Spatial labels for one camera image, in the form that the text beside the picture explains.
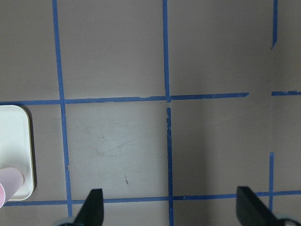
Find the pink ikea cup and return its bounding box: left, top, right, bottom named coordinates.
left=0, top=167, right=24, bottom=208

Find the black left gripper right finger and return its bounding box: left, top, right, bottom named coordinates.
left=236, top=186, right=285, bottom=226

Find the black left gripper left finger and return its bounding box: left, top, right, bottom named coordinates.
left=74, top=189, right=104, bottom=226

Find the cream plastic tray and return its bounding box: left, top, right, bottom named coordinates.
left=0, top=105, right=36, bottom=202

